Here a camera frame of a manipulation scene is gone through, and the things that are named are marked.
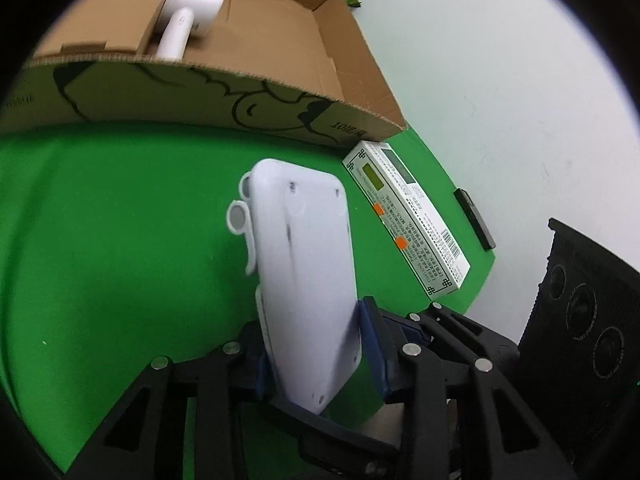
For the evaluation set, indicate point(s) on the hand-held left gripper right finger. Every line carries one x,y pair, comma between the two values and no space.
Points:
375,345

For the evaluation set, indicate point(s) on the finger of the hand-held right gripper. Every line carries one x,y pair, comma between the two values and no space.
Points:
450,332

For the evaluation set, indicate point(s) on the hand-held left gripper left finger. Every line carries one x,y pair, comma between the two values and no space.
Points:
260,377

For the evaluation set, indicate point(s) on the white plastic device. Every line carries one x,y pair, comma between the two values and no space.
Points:
305,270

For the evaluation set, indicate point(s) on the large cardboard box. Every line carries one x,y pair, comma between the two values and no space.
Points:
150,95

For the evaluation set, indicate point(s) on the white hair dryer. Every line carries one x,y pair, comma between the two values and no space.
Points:
187,15

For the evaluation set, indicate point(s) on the black bar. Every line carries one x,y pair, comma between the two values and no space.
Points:
475,219

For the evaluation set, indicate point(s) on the white printed carton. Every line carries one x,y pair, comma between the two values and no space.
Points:
410,220

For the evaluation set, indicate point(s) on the green tablecloth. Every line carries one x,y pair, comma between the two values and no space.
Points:
125,220

